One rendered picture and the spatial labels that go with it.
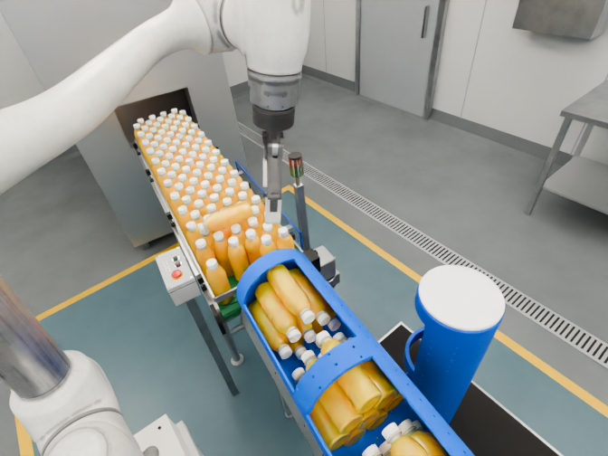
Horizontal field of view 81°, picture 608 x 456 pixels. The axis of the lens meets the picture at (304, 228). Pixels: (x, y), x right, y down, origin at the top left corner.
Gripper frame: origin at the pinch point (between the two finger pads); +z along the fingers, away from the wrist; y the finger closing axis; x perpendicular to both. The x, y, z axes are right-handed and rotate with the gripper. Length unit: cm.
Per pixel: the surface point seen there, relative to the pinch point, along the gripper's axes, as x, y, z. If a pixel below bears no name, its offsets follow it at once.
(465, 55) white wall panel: 214, -311, 33
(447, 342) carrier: 61, -1, 58
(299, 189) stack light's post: 18, -79, 48
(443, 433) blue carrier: 36, 34, 38
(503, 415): 116, -4, 129
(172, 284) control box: -33, -30, 57
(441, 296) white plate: 60, -12, 49
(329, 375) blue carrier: 14.2, 18.7, 39.1
